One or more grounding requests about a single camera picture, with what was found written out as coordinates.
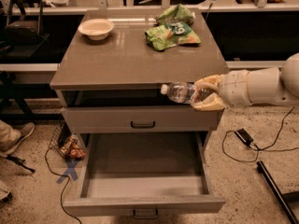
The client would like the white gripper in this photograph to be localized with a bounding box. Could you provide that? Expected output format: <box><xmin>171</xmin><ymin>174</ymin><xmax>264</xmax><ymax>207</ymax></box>
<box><xmin>192</xmin><ymin>70</ymin><xmax>252</xmax><ymax>111</ymax></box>

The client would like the clear plastic water bottle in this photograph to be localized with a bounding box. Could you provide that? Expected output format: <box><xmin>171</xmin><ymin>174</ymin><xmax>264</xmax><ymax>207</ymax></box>
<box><xmin>160</xmin><ymin>81</ymin><xmax>216</xmax><ymax>105</ymax></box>

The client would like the open bottom grey drawer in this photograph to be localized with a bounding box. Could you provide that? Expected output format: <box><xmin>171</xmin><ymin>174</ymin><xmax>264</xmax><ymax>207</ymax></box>
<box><xmin>64</xmin><ymin>132</ymin><xmax>225</xmax><ymax>218</ymax></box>

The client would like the black rod on floor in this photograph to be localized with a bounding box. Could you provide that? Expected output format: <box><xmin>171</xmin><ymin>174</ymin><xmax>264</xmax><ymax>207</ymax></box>
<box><xmin>7</xmin><ymin>155</ymin><xmax>36</xmax><ymax>173</ymax></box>

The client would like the front green chip bag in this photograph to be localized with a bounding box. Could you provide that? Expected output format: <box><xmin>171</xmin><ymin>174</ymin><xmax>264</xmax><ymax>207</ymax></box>
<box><xmin>145</xmin><ymin>21</ymin><xmax>201</xmax><ymax>51</ymax></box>

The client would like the rear green chip bag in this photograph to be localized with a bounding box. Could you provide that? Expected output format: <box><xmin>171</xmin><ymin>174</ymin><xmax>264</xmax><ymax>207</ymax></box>
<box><xmin>155</xmin><ymin>4</ymin><xmax>194</xmax><ymax>25</ymax></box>

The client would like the green chip bag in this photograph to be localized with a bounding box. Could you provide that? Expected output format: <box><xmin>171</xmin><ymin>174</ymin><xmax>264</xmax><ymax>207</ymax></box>
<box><xmin>155</xmin><ymin>4</ymin><xmax>194</xmax><ymax>25</ymax></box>
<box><xmin>145</xmin><ymin>21</ymin><xmax>201</xmax><ymax>51</ymax></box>

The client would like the black chair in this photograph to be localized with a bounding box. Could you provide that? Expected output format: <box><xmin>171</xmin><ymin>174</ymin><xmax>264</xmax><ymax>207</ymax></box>
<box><xmin>0</xmin><ymin>0</ymin><xmax>48</xmax><ymax>59</ymax></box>

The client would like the blue tape cross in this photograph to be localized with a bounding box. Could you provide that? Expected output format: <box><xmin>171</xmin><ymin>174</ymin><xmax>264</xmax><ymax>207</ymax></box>
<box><xmin>56</xmin><ymin>160</ymin><xmax>78</xmax><ymax>184</ymax></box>

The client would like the black metal stand leg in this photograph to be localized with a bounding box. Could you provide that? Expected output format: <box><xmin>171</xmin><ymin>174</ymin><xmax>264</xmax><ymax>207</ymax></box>
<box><xmin>257</xmin><ymin>161</ymin><xmax>299</xmax><ymax>224</ymax></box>

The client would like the black adapter cable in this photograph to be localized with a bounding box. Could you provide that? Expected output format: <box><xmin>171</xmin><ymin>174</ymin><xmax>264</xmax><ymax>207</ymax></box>
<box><xmin>221</xmin><ymin>105</ymin><xmax>299</xmax><ymax>164</ymax></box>

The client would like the person's grey shoe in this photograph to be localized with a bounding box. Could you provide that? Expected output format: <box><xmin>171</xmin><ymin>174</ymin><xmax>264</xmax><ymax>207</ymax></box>
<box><xmin>0</xmin><ymin>120</ymin><xmax>35</xmax><ymax>157</ymax></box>

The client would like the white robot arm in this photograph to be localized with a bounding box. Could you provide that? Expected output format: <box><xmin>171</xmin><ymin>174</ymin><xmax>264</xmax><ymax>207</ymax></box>
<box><xmin>192</xmin><ymin>53</ymin><xmax>299</xmax><ymax>111</ymax></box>

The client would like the grey drawer cabinet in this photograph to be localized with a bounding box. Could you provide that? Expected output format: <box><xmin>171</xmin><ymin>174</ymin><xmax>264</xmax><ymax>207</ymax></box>
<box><xmin>50</xmin><ymin>7</ymin><xmax>236</xmax><ymax>217</ymax></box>

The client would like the wire basket with snacks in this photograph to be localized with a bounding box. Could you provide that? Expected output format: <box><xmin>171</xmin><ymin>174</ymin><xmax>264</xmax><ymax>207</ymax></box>
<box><xmin>49</xmin><ymin>119</ymin><xmax>86</xmax><ymax>160</ymax></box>

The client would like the white bowl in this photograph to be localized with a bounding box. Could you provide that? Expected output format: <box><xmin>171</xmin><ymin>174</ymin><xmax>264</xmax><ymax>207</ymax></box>
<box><xmin>78</xmin><ymin>19</ymin><xmax>114</xmax><ymax>41</ymax></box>

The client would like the closed upper grey drawer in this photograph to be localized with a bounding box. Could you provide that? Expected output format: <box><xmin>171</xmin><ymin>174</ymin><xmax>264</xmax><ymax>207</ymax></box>
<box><xmin>62</xmin><ymin>105</ymin><xmax>223</xmax><ymax>133</ymax></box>

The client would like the black floor cable left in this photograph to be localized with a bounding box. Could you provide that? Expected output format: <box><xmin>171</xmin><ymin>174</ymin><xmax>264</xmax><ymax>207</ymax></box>
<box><xmin>44</xmin><ymin>147</ymin><xmax>82</xmax><ymax>224</ymax></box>

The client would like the black power adapter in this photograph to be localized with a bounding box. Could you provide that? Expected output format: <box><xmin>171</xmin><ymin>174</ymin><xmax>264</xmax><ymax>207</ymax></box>
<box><xmin>235</xmin><ymin>129</ymin><xmax>253</xmax><ymax>146</ymax></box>

